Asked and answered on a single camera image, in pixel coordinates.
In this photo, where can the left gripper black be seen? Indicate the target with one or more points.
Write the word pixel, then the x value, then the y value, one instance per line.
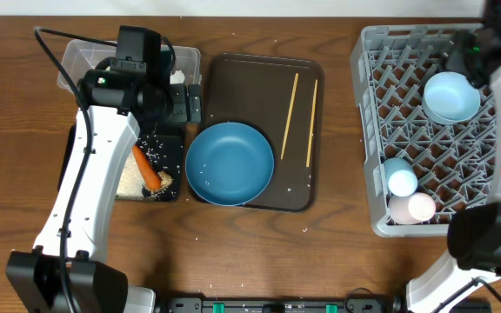
pixel 192 103

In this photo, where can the large dark blue plate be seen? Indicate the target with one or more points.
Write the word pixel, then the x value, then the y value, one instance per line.
pixel 229 164

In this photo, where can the brown food scrap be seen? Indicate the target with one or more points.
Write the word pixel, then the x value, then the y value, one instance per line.
pixel 165 180

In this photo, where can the orange carrot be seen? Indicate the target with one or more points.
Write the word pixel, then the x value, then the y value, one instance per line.
pixel 151 179

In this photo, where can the pile of white rice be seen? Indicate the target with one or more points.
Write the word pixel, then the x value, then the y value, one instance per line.
pixel 131 184

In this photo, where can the light blue plastic cup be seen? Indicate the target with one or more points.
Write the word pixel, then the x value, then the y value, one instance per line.
pixel 400 177

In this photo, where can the pink plastic cup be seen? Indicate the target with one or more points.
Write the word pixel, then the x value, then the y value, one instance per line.
pixel 415 208

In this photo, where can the small light blue bowl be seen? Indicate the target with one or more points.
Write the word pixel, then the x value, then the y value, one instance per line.
pixel 450 98

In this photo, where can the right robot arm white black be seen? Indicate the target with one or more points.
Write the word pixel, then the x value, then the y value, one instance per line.
pixel 473 255

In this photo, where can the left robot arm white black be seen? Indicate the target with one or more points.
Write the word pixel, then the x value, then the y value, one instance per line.
pixel 66 270

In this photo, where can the black waste tray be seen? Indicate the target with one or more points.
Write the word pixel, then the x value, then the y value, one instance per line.
pixel 164 150

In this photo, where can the grey dishwasher rack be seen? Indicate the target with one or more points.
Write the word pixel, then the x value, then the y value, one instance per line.
pixel 454 164

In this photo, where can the crumpled white paper napkin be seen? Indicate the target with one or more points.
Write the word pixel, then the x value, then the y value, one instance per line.
pixel 177 77

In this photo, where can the brown serving tray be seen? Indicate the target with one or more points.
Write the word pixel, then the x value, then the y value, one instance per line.
pixel 256 91

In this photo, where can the clear plastic container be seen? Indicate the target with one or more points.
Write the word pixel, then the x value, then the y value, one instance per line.
pixel 80 56

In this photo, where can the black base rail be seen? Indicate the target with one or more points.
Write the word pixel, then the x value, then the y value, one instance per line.
pixel 196 305

